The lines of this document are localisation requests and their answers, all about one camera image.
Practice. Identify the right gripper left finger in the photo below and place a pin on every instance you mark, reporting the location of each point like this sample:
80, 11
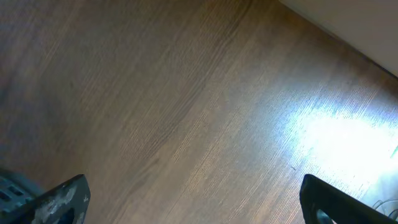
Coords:
65, 203

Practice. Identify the grey plastic slotted basket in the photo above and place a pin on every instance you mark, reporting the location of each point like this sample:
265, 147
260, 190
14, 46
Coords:
16, 191

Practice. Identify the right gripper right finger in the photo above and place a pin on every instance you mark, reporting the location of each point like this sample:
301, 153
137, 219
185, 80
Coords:
323, 203

